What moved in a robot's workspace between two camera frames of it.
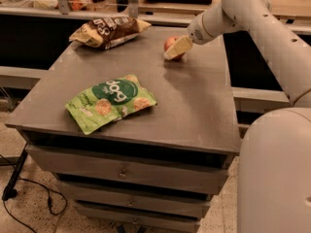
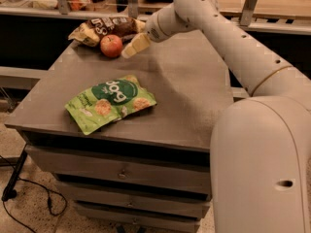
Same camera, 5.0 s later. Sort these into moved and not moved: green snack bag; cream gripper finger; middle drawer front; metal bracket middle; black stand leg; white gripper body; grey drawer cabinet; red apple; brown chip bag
Moved: cream gripper finger; red apple; white gripper body
Not moved: black stand leg; brown chip bag; grey drawer cabinet; metal bracket middle; middle drawer front; green snack bag
